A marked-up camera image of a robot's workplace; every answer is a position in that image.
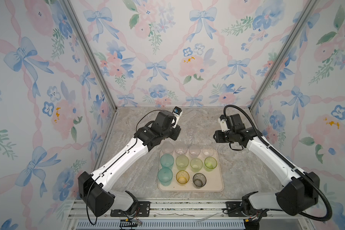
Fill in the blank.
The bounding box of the black corrugated cable conduit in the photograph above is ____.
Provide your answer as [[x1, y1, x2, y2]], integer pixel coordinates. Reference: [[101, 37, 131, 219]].
[[223, 104, 333, 222]]

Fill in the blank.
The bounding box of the grey smoky cup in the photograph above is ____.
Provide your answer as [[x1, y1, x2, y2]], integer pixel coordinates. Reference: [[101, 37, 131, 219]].
[[192, 173, 207, 188]]

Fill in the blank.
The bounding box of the aluminium frame rail base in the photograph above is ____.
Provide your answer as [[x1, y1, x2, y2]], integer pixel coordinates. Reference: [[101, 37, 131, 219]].
[[63, 199, 315, 230]]

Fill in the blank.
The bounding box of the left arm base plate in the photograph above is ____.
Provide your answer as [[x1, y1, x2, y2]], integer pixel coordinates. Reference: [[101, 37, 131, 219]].
[[110, 201, 151, 218]]

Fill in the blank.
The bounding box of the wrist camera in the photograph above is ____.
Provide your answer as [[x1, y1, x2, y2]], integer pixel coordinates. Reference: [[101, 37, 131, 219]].
[[219, 115, 229, 132], [172, 106, 182, 128]]

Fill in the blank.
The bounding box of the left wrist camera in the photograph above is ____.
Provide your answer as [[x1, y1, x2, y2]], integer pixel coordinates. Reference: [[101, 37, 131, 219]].
[[172, 106, 182, 128]]

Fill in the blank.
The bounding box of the aluminium corner post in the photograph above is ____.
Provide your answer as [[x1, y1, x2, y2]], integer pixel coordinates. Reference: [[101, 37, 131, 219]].
[[249, 0, 320, 112], [58, 0, 117, 111]]

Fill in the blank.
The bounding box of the teal cup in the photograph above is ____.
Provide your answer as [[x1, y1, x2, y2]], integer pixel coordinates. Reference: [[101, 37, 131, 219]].
[[158, 167, 173, 186], [160, 154, 174, 169]]

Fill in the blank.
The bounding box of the left aluminium corner post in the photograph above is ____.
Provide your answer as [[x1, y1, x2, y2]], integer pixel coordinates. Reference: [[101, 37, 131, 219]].
[[58, 0, 117, 111]]

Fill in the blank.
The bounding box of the small green cup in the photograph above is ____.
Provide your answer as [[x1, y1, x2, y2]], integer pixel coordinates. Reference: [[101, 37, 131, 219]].
[[190, 158, 203, 173]]

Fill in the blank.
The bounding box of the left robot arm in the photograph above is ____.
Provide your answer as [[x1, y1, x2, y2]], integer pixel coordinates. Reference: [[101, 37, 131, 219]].
[[78, 107, 182, 218]]

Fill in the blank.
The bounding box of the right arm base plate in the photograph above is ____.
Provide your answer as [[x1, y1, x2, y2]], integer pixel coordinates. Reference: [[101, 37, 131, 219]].
[[226, 201, 267, 218]]

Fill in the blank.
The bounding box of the right aluminium corner post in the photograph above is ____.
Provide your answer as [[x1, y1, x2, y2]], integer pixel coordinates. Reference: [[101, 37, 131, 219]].
[[249, 0, 320, 112]]

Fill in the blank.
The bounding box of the clear cup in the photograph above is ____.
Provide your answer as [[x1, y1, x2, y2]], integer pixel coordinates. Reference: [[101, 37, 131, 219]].
[[189, 145, 201, 158], [202, 146, 215, 157], [162, 142, 174, 154], [174, 143, 188, 155]]

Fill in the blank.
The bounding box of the tall light green cup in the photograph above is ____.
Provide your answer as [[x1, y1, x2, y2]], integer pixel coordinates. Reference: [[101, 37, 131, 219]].
[[175, 155, 189, 171]]

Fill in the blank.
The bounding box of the yellow cup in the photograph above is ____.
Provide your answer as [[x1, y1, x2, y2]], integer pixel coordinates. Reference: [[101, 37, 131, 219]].
[[176, 170, 190, 185]]

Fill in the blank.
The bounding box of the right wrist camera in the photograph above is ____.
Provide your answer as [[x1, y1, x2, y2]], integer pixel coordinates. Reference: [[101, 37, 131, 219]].
[[219, 115, 229, 132]]

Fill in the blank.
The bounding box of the beige rectangular tray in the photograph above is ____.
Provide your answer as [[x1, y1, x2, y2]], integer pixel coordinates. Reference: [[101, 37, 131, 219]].
[[158, 150, 224, 192]]

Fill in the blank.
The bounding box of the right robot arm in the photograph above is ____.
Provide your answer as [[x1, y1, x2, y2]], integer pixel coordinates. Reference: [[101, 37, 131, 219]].
[[213, 114, 320, 216]]

